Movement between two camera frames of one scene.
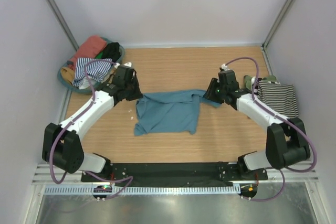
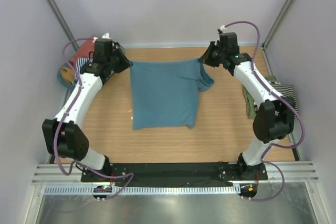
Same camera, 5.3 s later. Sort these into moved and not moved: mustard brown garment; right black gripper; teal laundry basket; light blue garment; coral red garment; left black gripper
Moved: light blue garment; right black gripper; left black gripper
Not moved: coral red garment; mustard brown garment; teal laundry basket
